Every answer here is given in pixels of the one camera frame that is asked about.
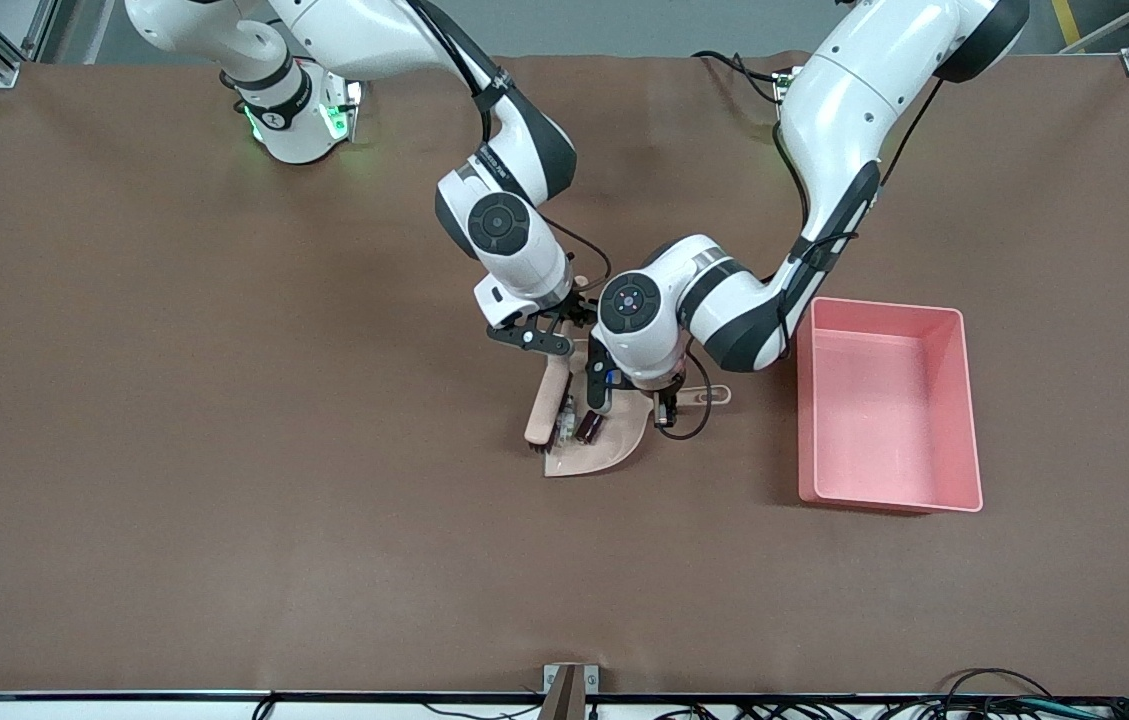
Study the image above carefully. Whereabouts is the beige plastic dustpan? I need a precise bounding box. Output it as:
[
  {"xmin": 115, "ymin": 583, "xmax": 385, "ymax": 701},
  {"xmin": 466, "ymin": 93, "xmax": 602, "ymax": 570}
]
[{"xmin": 542, "ymin": 338, "xmax": 733, "ymax": 478}]

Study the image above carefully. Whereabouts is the beige brush with black bristles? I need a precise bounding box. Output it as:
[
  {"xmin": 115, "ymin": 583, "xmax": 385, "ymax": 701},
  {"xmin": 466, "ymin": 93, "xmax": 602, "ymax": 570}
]
[{"xmin": 524, "ymin": 275, "xmax": 593, "ymax": 453}]

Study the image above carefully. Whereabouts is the pink plastic bin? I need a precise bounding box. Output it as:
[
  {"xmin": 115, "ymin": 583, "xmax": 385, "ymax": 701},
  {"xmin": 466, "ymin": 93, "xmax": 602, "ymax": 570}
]
[{"xmin": 796, "ymin": 296, "xmax": 984, "ymax": 514}]

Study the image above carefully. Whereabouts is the right base green-lit control box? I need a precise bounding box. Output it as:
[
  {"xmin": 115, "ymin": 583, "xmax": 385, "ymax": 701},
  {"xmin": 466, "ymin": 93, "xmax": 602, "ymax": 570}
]
[{"xmin": 317, "ymin": 68, "xmax": 367, "ymax": 143}]

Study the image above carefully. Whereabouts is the brown table mat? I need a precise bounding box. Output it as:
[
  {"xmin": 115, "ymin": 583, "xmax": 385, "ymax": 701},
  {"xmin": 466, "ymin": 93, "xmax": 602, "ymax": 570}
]
[{"xmin": 0, "ymin": 52, "xmax": 1129, "ymax": 696}]

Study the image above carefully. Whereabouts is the black left base cable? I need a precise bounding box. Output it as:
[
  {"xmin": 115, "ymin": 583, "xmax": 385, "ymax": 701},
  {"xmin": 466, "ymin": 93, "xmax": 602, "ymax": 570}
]
[{"xmin": 692, "ymin": 48, "xmax": 787, "ymax": 106}]

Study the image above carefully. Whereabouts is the metal camera stand bracket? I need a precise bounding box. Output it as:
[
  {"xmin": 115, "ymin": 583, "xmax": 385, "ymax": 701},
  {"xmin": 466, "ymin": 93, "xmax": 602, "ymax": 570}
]
[{"xmin": 539, "ymin": 662, "xmax": 601, "ymax": 720}]

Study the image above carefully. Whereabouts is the black looped cable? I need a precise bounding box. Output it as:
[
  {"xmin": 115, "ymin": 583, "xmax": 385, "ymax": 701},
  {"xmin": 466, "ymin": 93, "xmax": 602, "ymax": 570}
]
[{"xmin": 939, "ymin": 668, "xmax": 1060, "ymax": 701}]

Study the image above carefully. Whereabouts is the teal cable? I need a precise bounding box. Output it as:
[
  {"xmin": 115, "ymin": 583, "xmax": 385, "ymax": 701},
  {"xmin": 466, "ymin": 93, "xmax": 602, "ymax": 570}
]
[{"xmin": 1019, "ymin": 700, "xmax": 1110, "ymax": 719}]

